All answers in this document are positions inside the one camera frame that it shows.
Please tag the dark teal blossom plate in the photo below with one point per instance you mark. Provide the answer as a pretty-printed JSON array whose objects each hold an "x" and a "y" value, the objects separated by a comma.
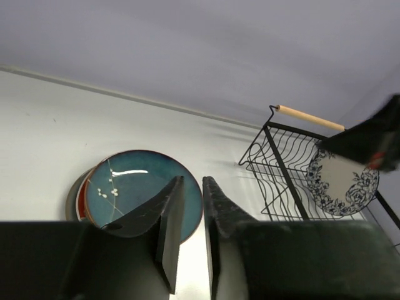
[{"x": 126, "y": 180}]

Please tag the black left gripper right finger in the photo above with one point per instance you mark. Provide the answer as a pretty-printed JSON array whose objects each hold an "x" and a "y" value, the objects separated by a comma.
[{"x": 222, "y": 219}]

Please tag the black wire dish rack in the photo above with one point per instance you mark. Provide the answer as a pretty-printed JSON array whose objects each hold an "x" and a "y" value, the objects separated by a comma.
[{"x": 278, "y": 158}]

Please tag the red and blue floral plate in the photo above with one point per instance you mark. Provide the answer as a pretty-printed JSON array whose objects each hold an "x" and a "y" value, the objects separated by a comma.
[{"x": 80, "y": 200}]

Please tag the light green flower plate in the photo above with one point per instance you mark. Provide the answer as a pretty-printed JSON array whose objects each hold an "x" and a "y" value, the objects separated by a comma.
[{"x": 89, "y": 201}]

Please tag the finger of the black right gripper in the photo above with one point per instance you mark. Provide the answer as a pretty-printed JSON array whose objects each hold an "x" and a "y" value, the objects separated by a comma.
[{"x": 373, "y": 143}]

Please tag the dark brown deer plate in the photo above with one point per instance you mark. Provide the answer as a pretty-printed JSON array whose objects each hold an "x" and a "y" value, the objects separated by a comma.
[{"x": 71, "y": 204}]

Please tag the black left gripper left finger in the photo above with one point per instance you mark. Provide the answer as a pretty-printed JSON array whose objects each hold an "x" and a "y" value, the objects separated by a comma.
[{"x": 145, "y": 247}]

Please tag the white blue floral plate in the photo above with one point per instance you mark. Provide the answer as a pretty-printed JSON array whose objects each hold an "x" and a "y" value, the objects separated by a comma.
[{"x": 339, "y": 186}]

